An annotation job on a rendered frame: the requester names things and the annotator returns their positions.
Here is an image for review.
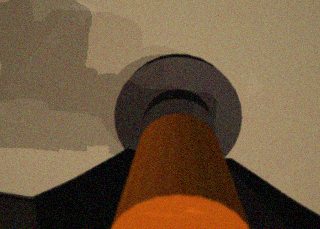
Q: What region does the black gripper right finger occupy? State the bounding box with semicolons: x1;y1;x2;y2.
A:
225;158;320;229

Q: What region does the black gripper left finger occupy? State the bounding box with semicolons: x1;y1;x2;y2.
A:
0;149;136;229

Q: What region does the orange cylinder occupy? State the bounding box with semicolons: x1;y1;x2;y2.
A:
111;113;250;229

